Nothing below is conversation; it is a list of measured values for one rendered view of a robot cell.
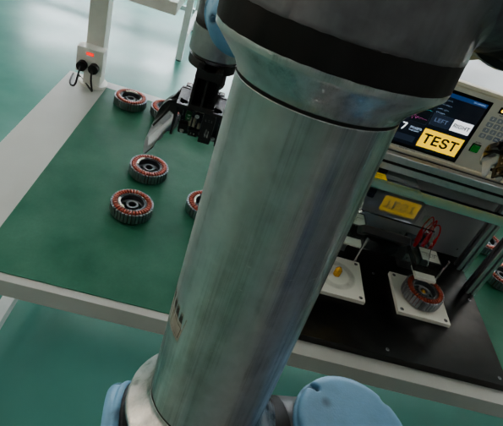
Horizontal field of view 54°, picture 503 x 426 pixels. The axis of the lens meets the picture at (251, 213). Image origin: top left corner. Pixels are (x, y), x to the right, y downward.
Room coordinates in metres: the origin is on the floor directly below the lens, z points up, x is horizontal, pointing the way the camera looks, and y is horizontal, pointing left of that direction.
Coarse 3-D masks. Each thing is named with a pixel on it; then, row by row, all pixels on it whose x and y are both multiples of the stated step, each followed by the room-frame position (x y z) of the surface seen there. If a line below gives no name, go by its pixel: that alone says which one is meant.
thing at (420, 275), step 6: (432, 252) 1.14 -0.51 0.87; (432, 258) 1.12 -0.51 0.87; (438, 258) 1.13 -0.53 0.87; (414, 264) 1.10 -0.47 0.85; (432, 264) 1.09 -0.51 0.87; (438, 264) 1.10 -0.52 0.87; (414, 270) 1.09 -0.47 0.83; (420, 270) 1.09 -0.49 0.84; (426, 270) 1.09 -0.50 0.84; (432, 270) 1.09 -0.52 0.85; (438, 270) 1.10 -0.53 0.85; (414, 276) 1.07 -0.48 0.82; (420, 276) 1.07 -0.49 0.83; (426, 276) 1.08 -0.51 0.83; (432, 276) 1.09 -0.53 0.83; (432, 282) 1.07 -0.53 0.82
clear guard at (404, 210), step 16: (400, 176) 1.12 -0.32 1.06; (368, 192) 0.98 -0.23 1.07; (384, 192) 1.01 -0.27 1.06; (400, 192) 1.04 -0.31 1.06; (416, 192) 1.07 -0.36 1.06; (368, 208) 0.92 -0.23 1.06; (384, 208) 0.94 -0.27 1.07; (400, 208) 0.97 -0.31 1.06; (416, 208) 0.99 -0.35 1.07; (368, 224) 0.89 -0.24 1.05; (384, 224) 0.90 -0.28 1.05; (400, 224) 0.91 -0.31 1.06; (416, 224) 0.93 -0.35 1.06; (432, 224) 0.95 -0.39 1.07; (352, 240) 0.85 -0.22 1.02; (368, 240) 0.86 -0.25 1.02; (384, 240) 0.88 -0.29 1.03; (416, 240) 0.90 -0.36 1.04; (432, 240) 0.91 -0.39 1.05; (400, 256) 0.87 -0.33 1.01; (416, 256) 0.88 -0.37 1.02
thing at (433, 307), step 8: (408, 280) 1.05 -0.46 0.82; (416, 280) 1.07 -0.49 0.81; (408, 288) 1.02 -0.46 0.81; (424, 288) 1.06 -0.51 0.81; (432, 288) 1.07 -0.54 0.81; (408, 296) 1.01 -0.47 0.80; (416, 296) 1.01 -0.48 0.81; (424, 296) 1.03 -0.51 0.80; (432, 296) 1.05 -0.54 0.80; (440, 296) 1.04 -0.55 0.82; (416, 304) 1.00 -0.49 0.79; (424, 304) 0.99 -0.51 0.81; (432, 304) 1.00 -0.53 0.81; (440, 304) 1.01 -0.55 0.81
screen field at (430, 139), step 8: (424, 136) 1.15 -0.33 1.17; (432, 136) 1.15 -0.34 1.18; (440, 136) 1.16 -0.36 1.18; (448, 136) 1.16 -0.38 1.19; (416, 144) 1.15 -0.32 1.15; (424, 144) 1.15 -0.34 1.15; (432, 144) 1.15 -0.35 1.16; (440, 144) 1.16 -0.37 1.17; (448, 144) 1.16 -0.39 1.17; (456, 144) 1.16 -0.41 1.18; (440, 152) 1.16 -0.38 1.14; (448, 152) 1.16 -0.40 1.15; (456, 152) 1.16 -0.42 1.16
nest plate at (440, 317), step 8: (392, 272) 1.11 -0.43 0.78; (392, 280) 1.08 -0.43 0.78; (400, 280) 1.09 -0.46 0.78; (392, 288) 1.05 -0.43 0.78; (400, 288) 1.05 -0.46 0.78; (416, 288) 1.08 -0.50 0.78; (400, 296) 1.02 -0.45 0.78; (400, 304) 0.99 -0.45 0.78; (408, 304) 1.00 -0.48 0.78; (400, 312) 0.96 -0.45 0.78; (408, 312) 0.97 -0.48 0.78; (416, 312) 0.98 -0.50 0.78; (424, 312) 1.00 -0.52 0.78; (432, 312) 1.01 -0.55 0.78; (440, 312) 1.02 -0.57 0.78; (424, 320) 0.97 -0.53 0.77; (432, 320) 0.98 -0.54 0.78; (440, 320) 0.99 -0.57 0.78; (448, 320) 1.00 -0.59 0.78
